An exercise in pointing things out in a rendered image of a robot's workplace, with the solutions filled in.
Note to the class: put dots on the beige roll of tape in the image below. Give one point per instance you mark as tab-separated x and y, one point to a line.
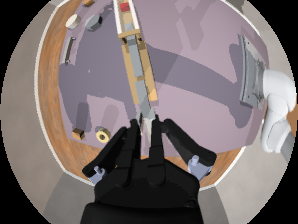
106	136

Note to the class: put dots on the white cylinder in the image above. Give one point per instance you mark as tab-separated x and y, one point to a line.
73	21

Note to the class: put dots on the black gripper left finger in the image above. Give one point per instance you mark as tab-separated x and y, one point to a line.
110	155

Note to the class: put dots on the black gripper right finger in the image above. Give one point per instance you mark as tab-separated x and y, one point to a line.
199	160

